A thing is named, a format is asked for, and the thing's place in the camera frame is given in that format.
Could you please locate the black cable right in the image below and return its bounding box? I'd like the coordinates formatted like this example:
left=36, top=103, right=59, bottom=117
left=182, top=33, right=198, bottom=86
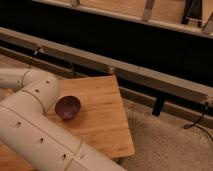
left=183, top=101, right=213, bottom=144

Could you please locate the wooden board table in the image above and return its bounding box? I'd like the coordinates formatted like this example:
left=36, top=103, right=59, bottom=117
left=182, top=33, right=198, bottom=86
left=0, top=75, right=136, bottom=171

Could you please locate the wooden shelf frame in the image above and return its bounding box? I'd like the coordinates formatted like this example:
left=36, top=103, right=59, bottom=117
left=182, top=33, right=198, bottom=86
left=33, top=0, right=213, bottom=39

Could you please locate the black rail bracket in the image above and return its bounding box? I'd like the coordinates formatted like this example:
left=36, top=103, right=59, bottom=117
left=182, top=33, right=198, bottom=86
left=152, top=95, right=165, bottom=116

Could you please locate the grey metal rail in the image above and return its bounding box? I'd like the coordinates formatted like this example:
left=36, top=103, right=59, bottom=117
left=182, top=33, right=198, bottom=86
left=0, top=27, right=213, bottom=107

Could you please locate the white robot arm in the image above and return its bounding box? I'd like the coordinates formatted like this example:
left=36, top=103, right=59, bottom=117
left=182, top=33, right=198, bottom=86
left=0, top=68, right=126, bottom=171

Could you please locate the dark brown bowl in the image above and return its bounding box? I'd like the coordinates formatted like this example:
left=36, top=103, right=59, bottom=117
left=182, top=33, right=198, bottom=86
left=55, top=96, right=81, bottom=120

